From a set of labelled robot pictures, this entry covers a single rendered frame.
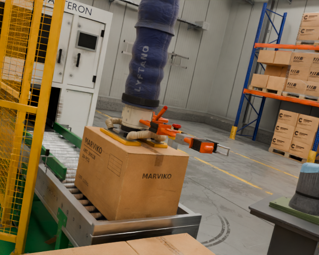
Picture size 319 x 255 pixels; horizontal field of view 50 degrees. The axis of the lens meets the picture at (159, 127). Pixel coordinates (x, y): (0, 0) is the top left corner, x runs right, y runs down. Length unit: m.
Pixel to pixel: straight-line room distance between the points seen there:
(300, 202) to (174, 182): 0.71
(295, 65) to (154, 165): 8.42
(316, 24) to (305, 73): 1.27
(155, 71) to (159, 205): 0.75
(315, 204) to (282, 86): 8.16
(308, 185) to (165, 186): 0.80
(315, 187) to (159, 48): 1.16
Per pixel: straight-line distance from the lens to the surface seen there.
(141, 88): 1.94
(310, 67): 9.75
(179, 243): 1.85
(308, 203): 2.10
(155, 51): 1.95
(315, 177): 2.08
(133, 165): 1.75
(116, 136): 1.97
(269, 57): 10.64
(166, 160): 1.86
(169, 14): 1.98
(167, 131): 1.75
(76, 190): 2.26
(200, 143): 1.55
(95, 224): 1.70
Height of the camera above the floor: 1.33
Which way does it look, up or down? 8 degrees down
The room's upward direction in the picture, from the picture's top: 12 degrees clockwise
